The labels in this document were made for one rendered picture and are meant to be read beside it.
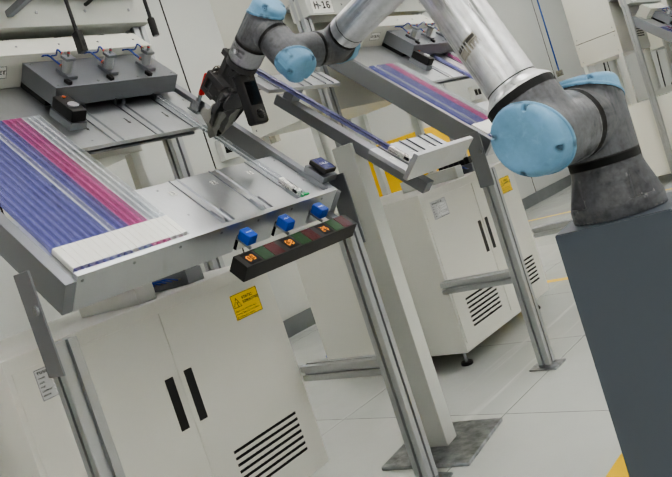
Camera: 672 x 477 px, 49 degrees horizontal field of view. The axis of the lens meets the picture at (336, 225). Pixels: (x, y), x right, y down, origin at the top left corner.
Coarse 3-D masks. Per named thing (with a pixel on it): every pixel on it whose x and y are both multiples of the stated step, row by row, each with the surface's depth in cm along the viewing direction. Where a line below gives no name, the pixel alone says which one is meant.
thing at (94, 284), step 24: (264, 216) 146; (312, 216) 161; (192, 240) 132; (216, 240) 138; (120, 264) 120; (144, 264) 125; (168, 264) 130; (192, 264) 136; (96, 288) 119; (120, 288) 123
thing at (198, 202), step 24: (240, 168) 164; (288, 168) 170; (144, 192) 144; (168, 192) 146; (192, 192) 149; (216, 192) 152; (240, 192) 154; (264, 192) 157; (288, 192) 160; (312, 192) 163; (168, 216) 139; (192, 216) 141; (216, 216) 143; (240, 216) 146
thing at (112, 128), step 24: (0, 96) 161; (24, 96) 164; (144, 96) 181; (168, 96) 185; (0, 120) 152; (48, 120) 158; (96, 120) 164; (120, 120) 167; (144, 120) 170; (168, 120) 174; (96, 144) 155; (120, 144) 159
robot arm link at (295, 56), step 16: (272, 32) 149; (288, 32) 149; (272, 48) 148; (288, 48) 147; (304, 48) 148; (320, 48) 152; (288, 64) 147; (304, 64) 148; (320, 64) 155; (288, 80) 150
